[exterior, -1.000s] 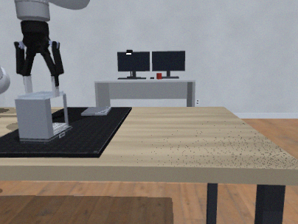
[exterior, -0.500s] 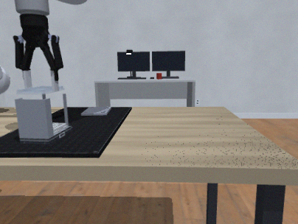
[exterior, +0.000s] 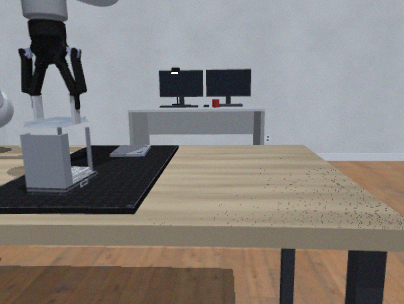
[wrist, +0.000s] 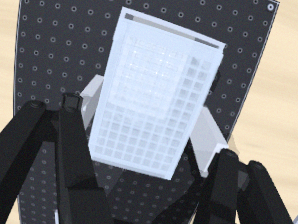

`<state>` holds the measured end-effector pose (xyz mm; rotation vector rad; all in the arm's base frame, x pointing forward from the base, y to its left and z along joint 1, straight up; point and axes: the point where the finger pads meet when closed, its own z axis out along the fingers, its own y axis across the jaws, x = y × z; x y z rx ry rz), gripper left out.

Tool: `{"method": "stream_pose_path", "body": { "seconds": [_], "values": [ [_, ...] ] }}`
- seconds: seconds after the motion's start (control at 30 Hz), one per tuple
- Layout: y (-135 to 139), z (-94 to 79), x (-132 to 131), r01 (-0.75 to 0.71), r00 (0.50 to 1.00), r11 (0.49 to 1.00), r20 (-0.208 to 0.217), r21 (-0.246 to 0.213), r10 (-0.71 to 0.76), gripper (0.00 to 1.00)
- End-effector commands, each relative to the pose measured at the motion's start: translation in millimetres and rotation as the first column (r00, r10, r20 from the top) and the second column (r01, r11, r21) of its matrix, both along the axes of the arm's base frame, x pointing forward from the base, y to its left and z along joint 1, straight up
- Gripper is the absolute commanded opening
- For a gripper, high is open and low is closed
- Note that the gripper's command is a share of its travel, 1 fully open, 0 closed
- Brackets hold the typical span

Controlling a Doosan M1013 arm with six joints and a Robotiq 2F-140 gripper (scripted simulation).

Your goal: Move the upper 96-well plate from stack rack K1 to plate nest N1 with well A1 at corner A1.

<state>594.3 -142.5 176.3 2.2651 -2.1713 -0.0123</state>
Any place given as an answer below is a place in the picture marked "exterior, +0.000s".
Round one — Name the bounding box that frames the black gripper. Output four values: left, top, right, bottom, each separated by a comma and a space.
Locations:
18, 19, 87, 125

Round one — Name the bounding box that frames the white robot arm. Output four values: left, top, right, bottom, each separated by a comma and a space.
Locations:
0, 0, 118, 128

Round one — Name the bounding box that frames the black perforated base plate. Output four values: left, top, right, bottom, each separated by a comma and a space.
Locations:
0, 145, 179, 214

